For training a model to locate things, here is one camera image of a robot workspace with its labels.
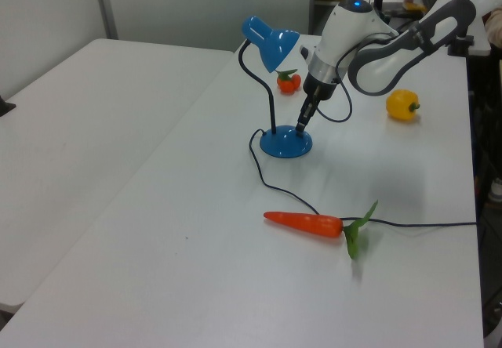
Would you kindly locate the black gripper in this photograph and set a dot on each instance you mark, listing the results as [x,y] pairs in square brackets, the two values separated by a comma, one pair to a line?
[319,88]

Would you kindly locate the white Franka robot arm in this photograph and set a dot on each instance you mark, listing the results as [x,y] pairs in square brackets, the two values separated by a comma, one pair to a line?
[345,30]

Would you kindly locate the blue desk lamp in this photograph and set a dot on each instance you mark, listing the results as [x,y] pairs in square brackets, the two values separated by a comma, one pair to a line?
[286,144]

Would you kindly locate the tangerine bunch with leaves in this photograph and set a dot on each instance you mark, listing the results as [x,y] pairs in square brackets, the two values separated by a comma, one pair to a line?
[285,83]

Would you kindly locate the yellow bell pepper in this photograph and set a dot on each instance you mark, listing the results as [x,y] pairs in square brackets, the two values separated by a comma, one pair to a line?
[400,107]

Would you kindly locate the orange carrot with green leaves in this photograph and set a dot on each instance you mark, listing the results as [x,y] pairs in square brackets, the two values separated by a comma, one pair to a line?
[306,222]

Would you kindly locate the black table clamp mount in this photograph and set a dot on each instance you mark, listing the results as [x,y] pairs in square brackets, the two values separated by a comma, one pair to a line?
[459,47]

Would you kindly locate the black camera stand foot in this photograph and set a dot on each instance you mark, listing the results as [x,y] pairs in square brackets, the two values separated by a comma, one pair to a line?
[6,107]

